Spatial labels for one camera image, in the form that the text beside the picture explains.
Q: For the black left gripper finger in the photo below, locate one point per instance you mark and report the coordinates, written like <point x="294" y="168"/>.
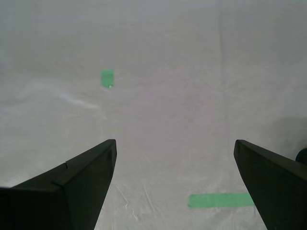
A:
<point x="60" y="194"/>
<point x="278" y="187"/>

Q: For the black perforated plastic basket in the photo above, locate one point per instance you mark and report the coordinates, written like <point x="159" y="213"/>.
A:
<point x="302" y="157"/>

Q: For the long green tape strip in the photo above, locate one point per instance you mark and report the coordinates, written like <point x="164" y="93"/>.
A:
<point x="220" y="200"/>

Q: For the green tape square marker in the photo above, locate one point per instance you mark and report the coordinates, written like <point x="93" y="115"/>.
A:
<point x="107" y="77"/>

